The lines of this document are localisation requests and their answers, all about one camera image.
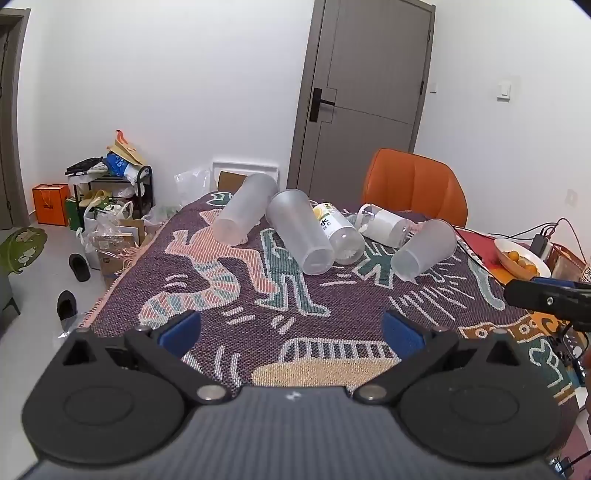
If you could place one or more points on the clear plastic bag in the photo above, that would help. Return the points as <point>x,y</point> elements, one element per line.
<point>194,184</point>

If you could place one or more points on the orange chair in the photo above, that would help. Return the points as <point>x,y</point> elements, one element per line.
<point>415,184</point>

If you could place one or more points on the white wall outlet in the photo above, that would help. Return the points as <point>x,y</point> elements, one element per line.
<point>571,197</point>

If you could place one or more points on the brown paper bag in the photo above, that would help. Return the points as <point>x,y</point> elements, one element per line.
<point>133,231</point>

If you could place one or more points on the green shopping bag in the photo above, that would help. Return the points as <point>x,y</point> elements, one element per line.
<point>73,213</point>

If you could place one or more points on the wicker basket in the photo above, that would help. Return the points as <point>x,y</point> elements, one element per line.
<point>569,261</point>

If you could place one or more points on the black slipper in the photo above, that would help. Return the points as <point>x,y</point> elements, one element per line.
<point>80,266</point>
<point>66,307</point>

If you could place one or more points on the taped cardboard box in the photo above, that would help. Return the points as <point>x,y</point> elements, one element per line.
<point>111,266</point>

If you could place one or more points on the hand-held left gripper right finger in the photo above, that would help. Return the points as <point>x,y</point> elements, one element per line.
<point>400,333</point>

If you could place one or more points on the white plastic bag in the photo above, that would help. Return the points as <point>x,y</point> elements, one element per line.
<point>121,210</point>

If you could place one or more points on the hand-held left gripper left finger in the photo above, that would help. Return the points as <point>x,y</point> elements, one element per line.
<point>181,330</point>

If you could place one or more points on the white label plastic cup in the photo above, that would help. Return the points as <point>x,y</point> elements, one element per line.
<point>385,226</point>

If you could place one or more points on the tall frosted plastic cup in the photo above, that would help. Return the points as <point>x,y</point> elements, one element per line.
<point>244,210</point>

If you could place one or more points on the grey door frame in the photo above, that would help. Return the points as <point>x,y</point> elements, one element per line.
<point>11,120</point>

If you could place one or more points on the grey door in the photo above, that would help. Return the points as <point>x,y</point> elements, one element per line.
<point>369,92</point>

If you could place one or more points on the black metal rack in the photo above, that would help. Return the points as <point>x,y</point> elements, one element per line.
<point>143,189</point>

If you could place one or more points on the red mat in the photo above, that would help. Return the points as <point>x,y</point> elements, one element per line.
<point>480,249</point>

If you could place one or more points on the yellow label plastic cup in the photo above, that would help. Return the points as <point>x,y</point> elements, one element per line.
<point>339,230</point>

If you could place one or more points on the black power adapter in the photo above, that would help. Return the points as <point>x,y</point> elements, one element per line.
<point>538,241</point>

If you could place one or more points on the brown cardboard box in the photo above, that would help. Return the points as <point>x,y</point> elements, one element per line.
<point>230,181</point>

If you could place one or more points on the blue and white bag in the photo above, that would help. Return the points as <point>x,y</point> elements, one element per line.
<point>119,165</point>

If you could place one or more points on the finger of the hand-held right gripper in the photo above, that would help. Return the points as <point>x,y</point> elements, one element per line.
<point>549,301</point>

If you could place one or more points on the printed woven blanket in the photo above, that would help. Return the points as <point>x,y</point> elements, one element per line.
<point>258,295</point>

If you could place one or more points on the green frog-shaped cushion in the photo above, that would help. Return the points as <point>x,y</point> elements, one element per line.
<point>21,251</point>

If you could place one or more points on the wide frosted plastic cup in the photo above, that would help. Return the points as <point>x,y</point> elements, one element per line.
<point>300,230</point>

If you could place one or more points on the black cloth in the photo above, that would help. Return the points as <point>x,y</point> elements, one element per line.
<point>85,165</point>

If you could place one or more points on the white light switch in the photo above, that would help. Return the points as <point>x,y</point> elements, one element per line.
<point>503,88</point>

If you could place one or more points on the short frosted plastic cup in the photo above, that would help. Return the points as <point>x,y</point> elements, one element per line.
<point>425,251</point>

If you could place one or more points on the white bowl of oranges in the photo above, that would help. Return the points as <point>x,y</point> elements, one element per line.
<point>519,258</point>

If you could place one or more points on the white picture frame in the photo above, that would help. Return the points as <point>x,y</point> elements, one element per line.
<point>244,166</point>

